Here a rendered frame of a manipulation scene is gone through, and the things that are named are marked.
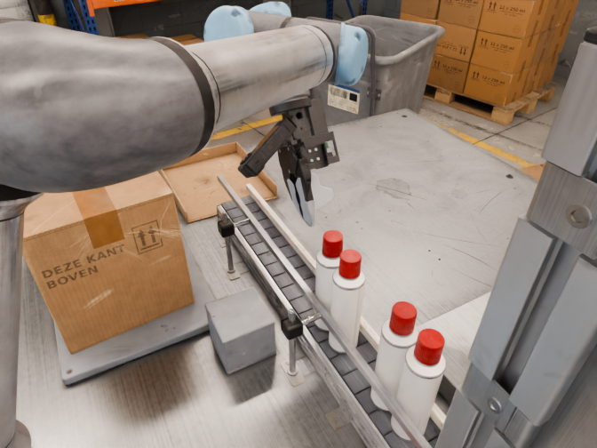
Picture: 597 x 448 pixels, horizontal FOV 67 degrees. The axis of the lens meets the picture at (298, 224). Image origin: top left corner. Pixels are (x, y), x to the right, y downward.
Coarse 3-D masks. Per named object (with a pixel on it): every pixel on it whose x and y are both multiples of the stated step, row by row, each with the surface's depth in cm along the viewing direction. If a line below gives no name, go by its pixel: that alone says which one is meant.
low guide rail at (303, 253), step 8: (248, 184) 116; (248, 192) 117; (256, 192) 113; (256, 200) 113; (264, 200) 111; (264, 208) 109; (272, 216) 105; (280, 224) 103; (288, 232) 101; (288, 240) 100; (296, 240) 98; (296, 248) 97; (304, 248) 96; (304, 256) 95; (312, 264) 92; (360, 328) 81; (368, 328) 79; (368, 336) 79; (376, 336) 78; (376, 344) 77; (432, 416) 67; (440, 416) 66; (440, 424) 66
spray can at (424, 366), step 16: (432, 336) 56; (416, 352) 57; (432, 352) 55; (416, 368) 58; (432, 368) 57; (400, 384) 62; (416, 384) 58; (432, 384) 58; (400, 400) 63; (416, 400) 60; (432, 400) 61; (416, 416) 62; (400, 432) 66
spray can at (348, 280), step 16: (352, 256) 68; (336, 272) 71; (352, 272) 68; (336, 288) 71; (352, 288) 69; (336, 304) 73; (352, 304) 71; (336, 320) 75; (352, 320) 74; (352, 336) 76
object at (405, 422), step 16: (240, 208) 101; (256, 224) 95; (272, 240) 91; (288, 272) 84; (304, 288) 80; (320, 304) 77; (336, 336) 72; (352, 352) 69; (368, 368) 67; (384, 400) 64; (400, 416) 61; (416, 432) 59
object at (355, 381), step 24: (240, 216) 112; (264, 216) 111; (264, 264) 97; (288, 288) 92; (312, 288) 92; (312, 312) 87; (360, 336) 82; (336, 360) 78; (360, 384) 74; (384, 432) 68; (432, 432) 68
